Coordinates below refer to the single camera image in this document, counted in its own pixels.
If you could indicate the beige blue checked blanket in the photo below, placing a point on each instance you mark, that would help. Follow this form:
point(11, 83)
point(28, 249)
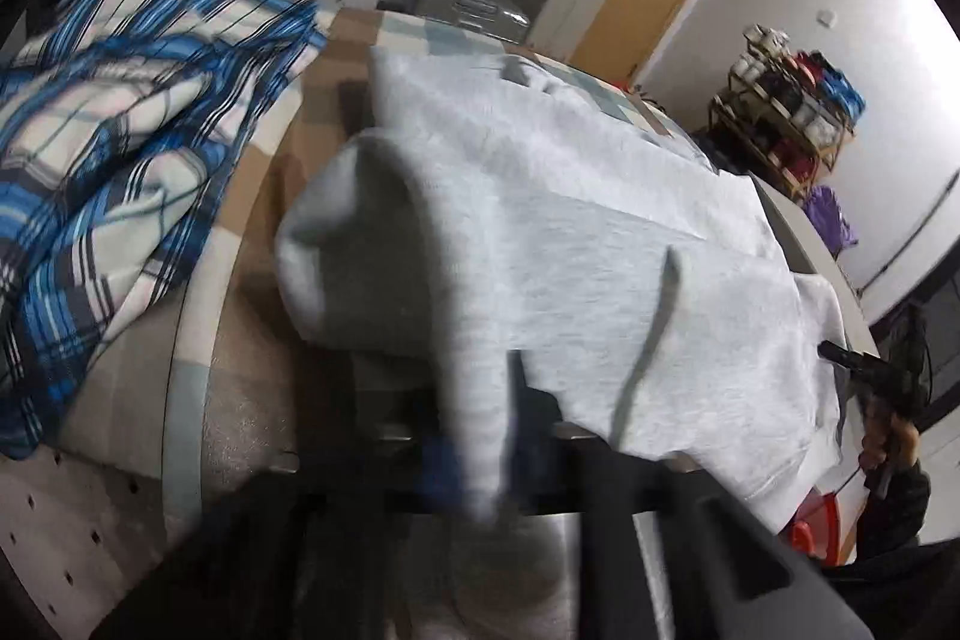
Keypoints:
point(247, 280)

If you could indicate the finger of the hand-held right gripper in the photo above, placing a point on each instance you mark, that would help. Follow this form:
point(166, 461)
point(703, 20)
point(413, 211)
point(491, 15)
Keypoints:
point(847, 356)

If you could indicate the red plastic stool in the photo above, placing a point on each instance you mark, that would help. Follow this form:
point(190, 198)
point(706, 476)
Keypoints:
point(814, 524)

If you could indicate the wooden shelf rack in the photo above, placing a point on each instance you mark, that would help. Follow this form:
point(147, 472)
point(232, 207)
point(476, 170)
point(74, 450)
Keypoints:
point(787, 115)

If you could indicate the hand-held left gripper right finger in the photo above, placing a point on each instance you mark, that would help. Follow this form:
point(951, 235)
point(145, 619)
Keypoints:
point(600, 497)

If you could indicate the purple cloth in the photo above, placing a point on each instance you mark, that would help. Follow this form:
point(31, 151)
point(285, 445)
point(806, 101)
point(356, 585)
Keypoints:
point(829, 216)

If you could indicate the grey sweatshirt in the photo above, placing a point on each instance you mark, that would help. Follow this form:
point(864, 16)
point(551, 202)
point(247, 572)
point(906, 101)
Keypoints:
point(562, 250)

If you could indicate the white perforated board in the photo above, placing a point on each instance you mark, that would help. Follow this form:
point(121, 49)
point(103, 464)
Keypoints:
point(75, 535)

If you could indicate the person's right hand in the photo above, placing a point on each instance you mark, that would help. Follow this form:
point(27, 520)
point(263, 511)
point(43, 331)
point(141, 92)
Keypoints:
point(896, 449)

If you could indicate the silver suitcase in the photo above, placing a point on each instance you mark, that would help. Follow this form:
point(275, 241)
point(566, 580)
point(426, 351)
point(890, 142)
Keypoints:
point(465, 6)

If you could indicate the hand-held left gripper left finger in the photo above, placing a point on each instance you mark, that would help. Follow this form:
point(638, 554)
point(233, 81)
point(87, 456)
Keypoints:
point(442, 471)

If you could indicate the white wall switch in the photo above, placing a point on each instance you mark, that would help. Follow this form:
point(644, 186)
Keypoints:
point(828, 18)

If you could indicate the blue plaid shirt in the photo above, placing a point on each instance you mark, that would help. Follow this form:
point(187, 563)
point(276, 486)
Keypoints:
point(127, 160)

